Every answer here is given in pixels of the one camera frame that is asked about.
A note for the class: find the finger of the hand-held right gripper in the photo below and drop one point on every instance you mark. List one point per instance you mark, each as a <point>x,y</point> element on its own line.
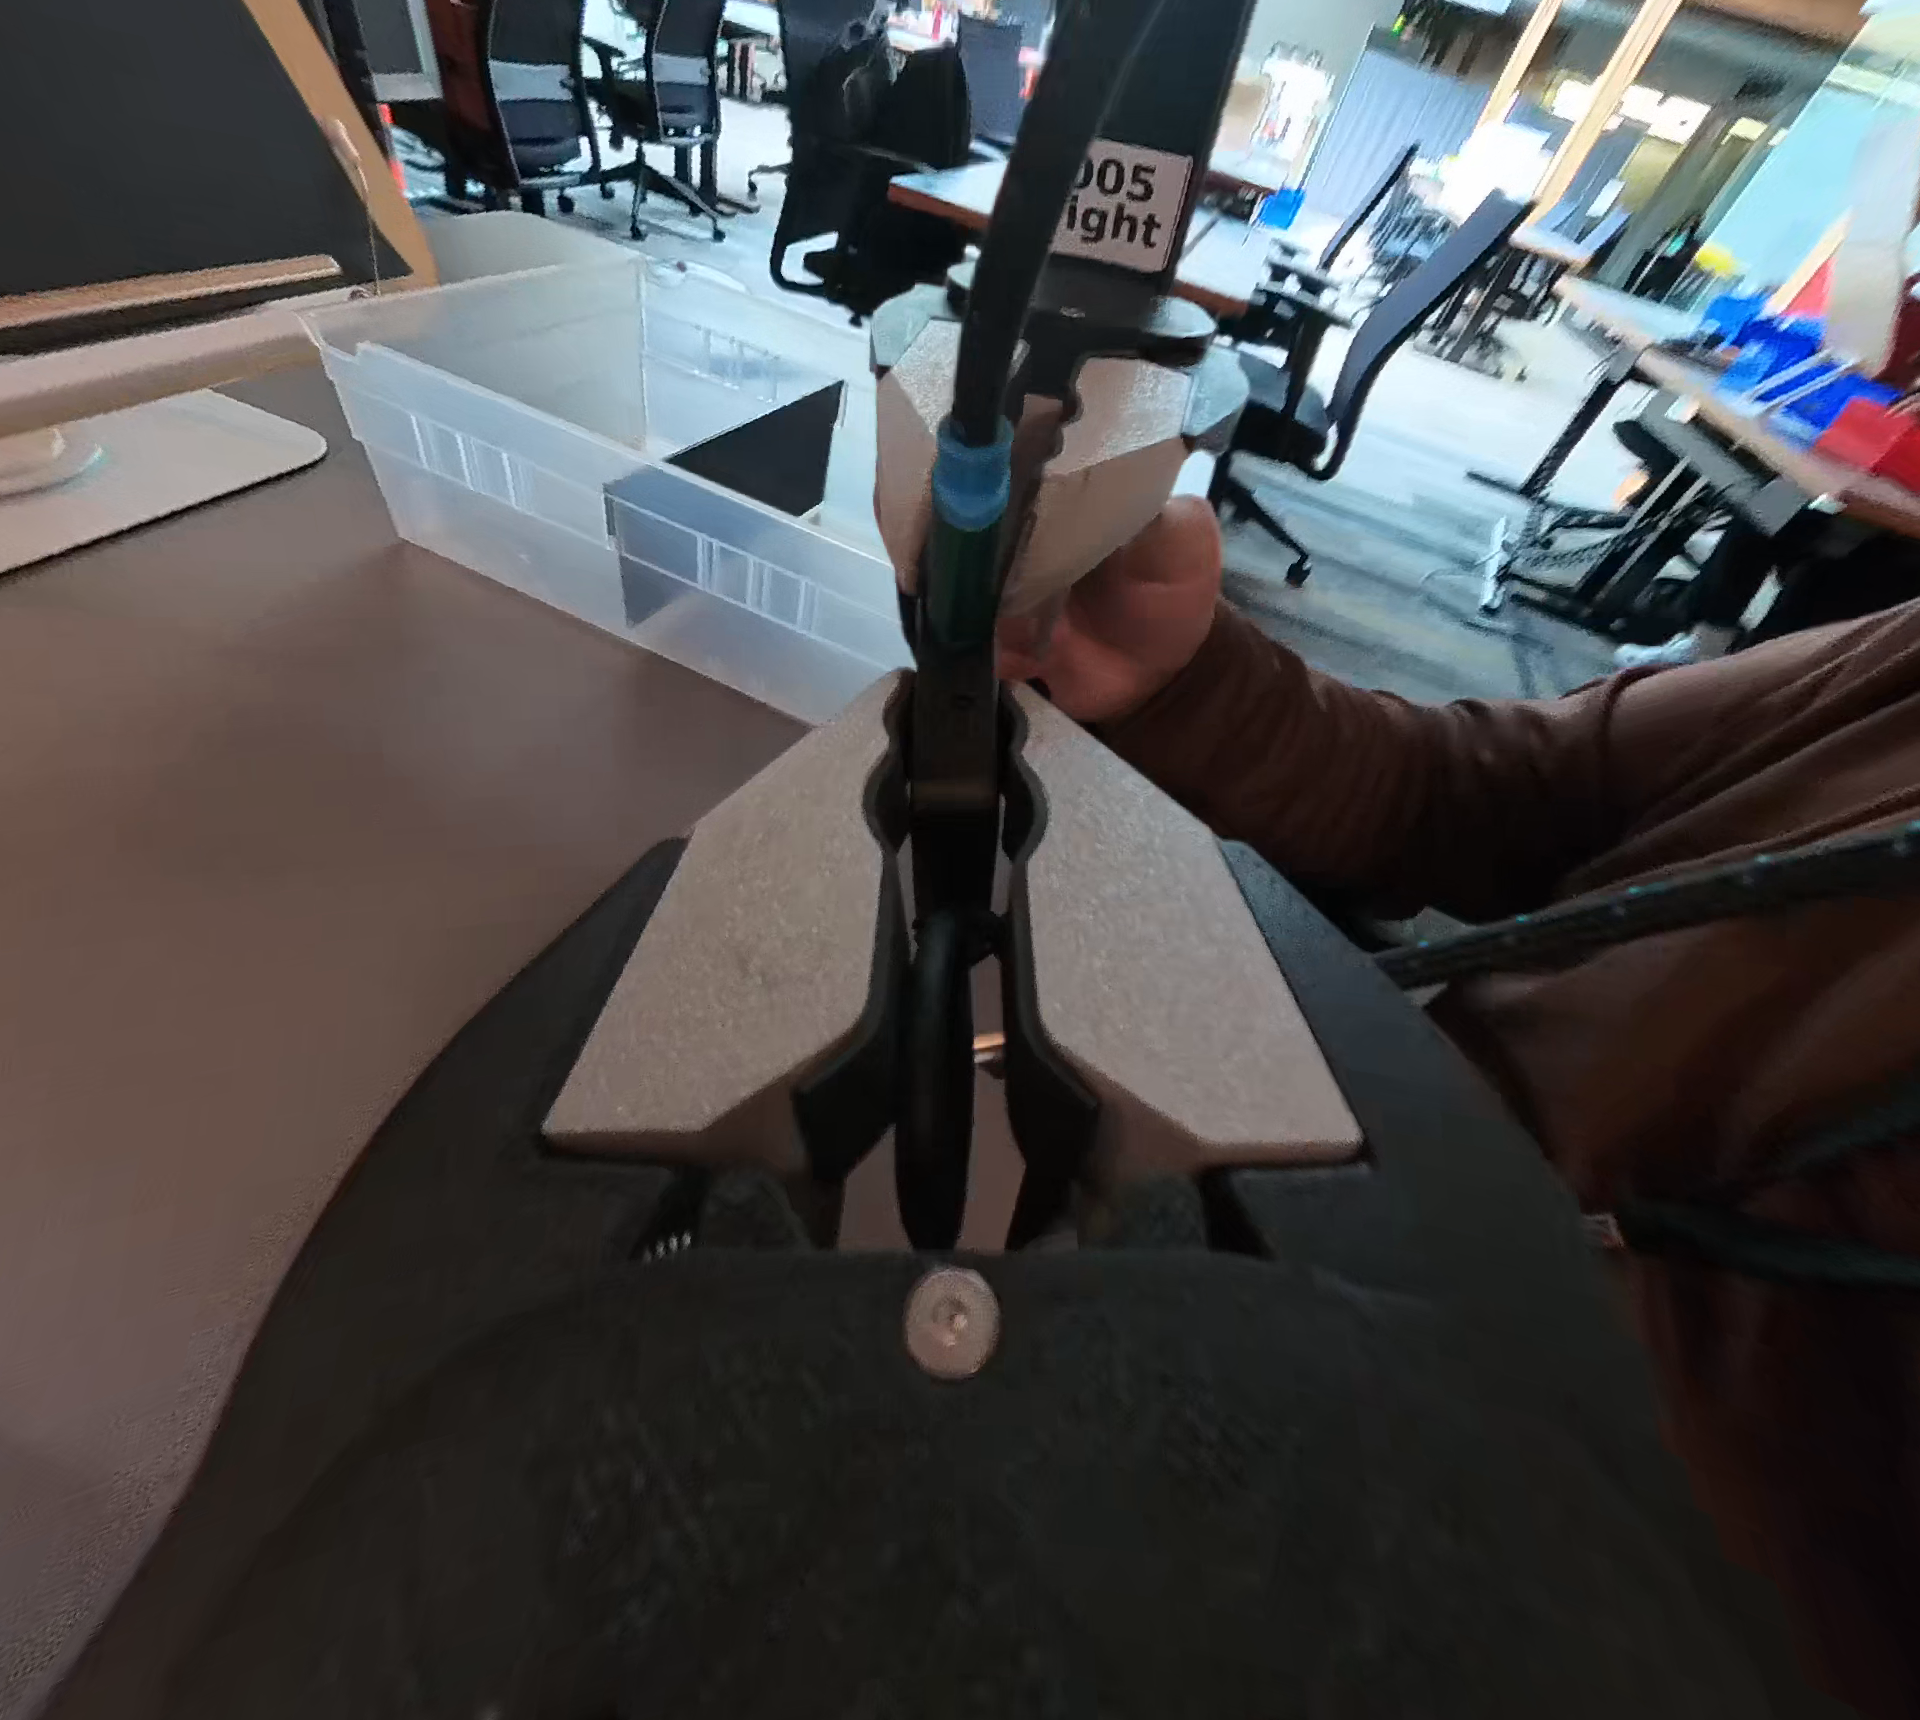
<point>1110,461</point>
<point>913,431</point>

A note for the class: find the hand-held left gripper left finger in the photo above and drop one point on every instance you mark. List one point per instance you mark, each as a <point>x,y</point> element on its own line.
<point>720,971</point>

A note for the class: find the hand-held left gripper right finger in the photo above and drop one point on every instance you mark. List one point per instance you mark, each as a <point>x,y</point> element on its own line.
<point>1185,1000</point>

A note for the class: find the clear plastic bin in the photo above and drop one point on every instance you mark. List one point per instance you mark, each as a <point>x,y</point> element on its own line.
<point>495,431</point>

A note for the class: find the person's right forearm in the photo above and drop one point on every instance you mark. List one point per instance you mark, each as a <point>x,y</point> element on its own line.
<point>1425,790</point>

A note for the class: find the person's right hand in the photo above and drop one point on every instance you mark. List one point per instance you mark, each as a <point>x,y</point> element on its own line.
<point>1141,624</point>

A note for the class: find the black bin divider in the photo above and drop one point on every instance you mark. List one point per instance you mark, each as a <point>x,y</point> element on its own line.
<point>765,461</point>

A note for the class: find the wooden desk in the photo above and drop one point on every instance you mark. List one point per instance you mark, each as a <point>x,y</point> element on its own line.
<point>931,193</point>
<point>1612,318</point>

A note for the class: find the white power strip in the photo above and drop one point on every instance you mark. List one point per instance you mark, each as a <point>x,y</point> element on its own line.
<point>1496,565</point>

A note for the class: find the blue plastic bins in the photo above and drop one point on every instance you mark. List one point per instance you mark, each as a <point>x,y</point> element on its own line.
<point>1784,341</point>

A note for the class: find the white monitor stand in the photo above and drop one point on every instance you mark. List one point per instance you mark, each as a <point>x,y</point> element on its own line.
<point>180,461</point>

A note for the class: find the red plastic bins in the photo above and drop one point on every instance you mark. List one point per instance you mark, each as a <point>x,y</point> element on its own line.
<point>1875,431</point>

